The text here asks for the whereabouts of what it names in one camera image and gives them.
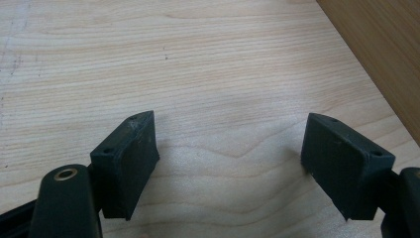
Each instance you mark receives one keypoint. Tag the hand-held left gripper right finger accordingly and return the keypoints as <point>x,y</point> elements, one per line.
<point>343,168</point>

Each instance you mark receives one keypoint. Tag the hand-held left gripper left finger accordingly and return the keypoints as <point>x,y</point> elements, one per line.
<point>128,168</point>

